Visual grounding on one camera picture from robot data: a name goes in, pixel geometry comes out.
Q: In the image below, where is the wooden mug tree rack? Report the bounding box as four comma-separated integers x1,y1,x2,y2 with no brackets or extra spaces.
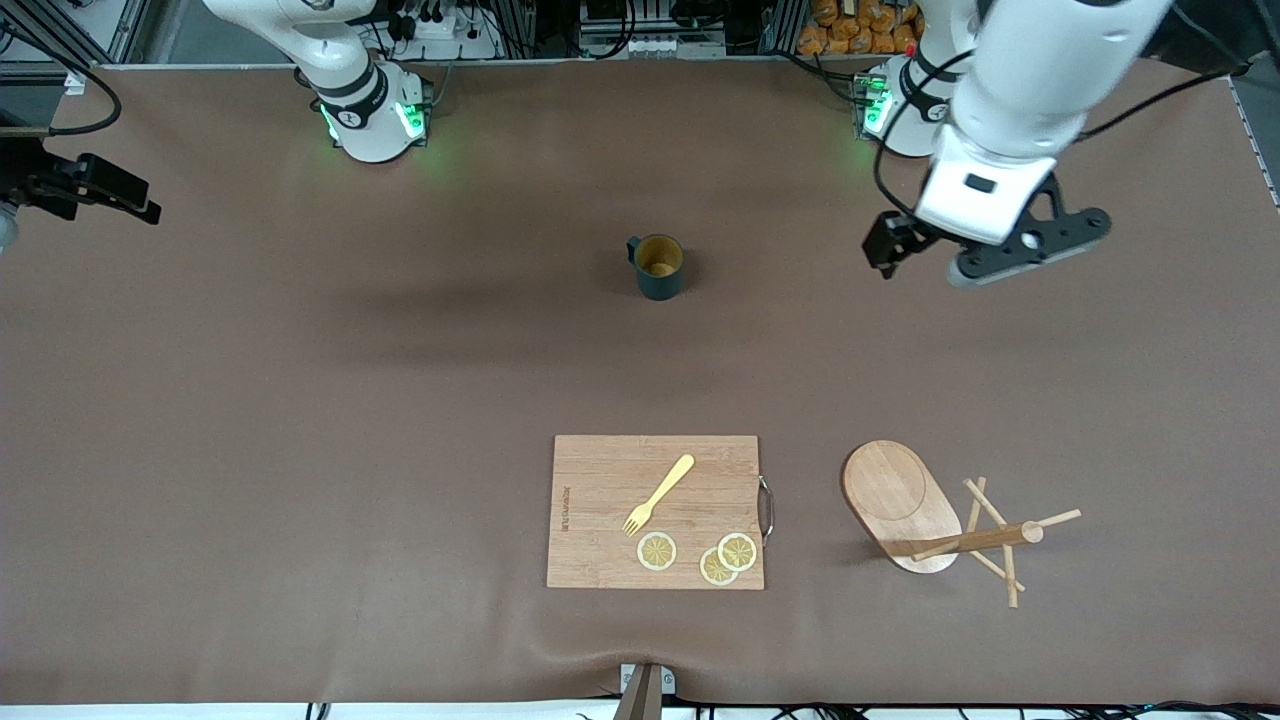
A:
842,440,1083,609

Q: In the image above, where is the brown table mat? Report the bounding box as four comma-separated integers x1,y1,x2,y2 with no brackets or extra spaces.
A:
0,55,1280,706

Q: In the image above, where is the gray camera mount post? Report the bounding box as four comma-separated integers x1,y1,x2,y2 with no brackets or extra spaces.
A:
612,662,676,720

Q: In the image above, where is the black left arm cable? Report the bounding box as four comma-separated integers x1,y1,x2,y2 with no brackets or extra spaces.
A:
873,50,1241,216

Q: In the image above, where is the teal cup yellow inside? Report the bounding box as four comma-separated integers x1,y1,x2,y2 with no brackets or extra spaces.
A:
627,233,688,301

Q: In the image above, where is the yellow plastic fork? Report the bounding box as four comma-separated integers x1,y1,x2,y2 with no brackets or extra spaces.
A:
622,454,696,537

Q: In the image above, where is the bamboo cutting board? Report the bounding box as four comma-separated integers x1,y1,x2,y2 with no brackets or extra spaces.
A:
546,434,776,591

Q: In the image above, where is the white terminal block row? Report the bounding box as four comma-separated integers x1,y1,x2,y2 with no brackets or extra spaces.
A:
583,33,728,59

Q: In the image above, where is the white power strip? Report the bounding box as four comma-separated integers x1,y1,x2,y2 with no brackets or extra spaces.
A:
395,8,501,61

